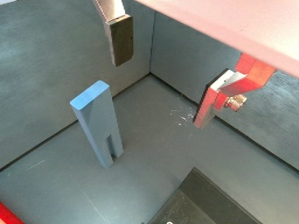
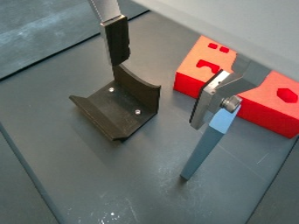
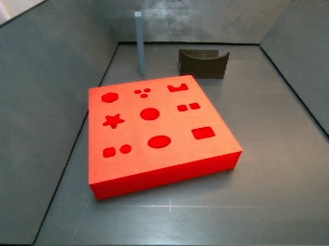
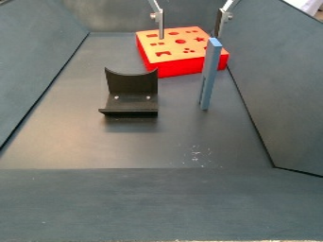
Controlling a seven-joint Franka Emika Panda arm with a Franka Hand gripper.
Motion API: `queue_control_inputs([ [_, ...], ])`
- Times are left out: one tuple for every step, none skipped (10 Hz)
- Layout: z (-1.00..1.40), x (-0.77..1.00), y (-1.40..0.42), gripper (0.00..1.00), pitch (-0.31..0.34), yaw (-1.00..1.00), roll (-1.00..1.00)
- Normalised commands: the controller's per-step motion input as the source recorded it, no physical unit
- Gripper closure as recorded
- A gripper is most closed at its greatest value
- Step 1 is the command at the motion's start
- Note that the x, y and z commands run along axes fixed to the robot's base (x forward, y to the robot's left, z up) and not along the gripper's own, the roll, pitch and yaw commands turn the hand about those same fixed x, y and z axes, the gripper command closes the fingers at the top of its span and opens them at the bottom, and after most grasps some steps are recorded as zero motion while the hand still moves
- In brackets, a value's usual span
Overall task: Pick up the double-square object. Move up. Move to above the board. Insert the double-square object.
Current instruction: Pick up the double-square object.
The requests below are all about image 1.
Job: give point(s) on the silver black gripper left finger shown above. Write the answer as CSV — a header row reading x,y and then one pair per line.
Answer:
x,y
119,29

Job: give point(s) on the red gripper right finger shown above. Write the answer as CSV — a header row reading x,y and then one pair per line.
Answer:
x,y
224,91

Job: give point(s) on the red shape-sorting board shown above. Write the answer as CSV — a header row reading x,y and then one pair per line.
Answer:
x,y
6,216

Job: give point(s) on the blue slotted block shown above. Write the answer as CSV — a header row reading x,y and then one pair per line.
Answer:
x,y
93,109

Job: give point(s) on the black curved stand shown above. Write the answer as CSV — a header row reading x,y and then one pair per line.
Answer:
x,y
200,203

